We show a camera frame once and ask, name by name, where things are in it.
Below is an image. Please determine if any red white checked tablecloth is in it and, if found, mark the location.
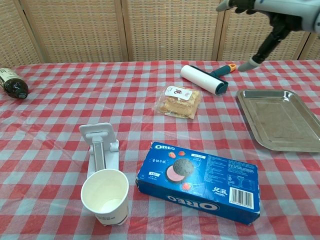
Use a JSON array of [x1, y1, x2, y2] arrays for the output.
[[0, 59, 320, 240]]

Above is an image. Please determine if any packaged sandwich snack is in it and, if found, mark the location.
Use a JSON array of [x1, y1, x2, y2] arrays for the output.
[[153, 85, 202, 120]]

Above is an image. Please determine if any stainless steel tray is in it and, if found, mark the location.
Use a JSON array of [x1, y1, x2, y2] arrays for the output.
[[236, 89, 320, 153]]

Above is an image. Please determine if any dark glass bottle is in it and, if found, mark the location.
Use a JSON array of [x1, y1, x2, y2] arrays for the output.
[[0, 67, 29, 100]]

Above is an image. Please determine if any white lint roller teal handle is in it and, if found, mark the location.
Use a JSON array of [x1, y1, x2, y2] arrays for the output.
[[180, 63, 237, 96]]

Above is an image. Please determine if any woven rattan screen panel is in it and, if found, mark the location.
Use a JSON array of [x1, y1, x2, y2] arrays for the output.
[[19, 0, 130, 64], [212, 0, 316, 61], [121, 0, 227, 62], [303, 28, 320, 60], [0, 0, 42, 66]]

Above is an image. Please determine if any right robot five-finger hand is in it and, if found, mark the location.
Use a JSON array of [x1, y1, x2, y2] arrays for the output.
[[215, 0, 320, 73]]

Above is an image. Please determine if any blue Oreo cookie box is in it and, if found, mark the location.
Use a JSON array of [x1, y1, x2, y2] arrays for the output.
[[135, 141, 261, 220]]

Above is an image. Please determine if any white paper cup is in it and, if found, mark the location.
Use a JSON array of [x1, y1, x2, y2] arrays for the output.
[[80, 168, 130, 220]]

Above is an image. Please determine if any white folding phone stand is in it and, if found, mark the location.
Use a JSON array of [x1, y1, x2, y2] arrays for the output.
[[78, 122, 120, 180]]

